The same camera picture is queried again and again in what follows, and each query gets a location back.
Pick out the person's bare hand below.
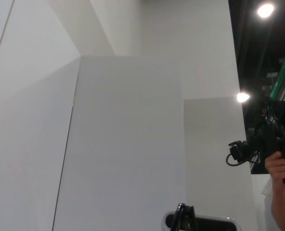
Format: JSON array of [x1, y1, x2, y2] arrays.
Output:
[[264, 149, 285, 185]]

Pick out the black hand-held camera rig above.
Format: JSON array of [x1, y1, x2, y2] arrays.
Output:
[[226, 95, 285, 185]]

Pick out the black glasses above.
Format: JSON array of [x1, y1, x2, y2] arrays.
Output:
[[169, 203, 196, 231]]

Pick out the person's bare forearm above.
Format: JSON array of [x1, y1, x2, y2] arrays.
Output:
[[269, 178, 285, 231]]

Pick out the round ceiling spotlight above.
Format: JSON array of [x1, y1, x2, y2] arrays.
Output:
[[256, 3, 275, 19], [236, 92, 251, 103]]

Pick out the white robot head camera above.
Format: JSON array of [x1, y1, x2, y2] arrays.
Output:
[[162, 211, 241, 231]]

